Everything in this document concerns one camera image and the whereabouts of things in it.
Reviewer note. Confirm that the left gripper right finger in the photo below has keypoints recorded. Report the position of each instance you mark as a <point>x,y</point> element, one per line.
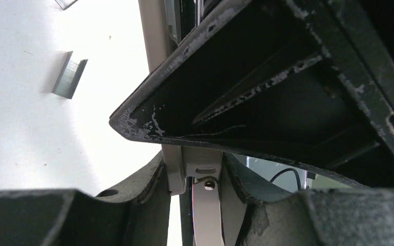
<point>309,217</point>

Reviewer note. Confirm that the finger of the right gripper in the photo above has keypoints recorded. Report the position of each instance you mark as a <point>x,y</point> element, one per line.
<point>309,84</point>

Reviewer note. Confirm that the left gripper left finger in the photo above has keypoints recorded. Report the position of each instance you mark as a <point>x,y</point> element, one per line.
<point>135,211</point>

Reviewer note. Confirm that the silver staple strip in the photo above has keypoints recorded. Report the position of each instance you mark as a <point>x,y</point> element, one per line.
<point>70,75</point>
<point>65,4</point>

